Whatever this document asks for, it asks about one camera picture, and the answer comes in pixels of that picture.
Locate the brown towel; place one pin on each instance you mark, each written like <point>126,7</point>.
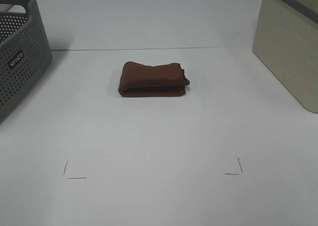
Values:
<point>138,80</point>

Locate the beige plastic storage box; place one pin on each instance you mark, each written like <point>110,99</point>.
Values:
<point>286,42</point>

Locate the grey perforated plastic basket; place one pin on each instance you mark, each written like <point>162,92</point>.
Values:
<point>25,53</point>

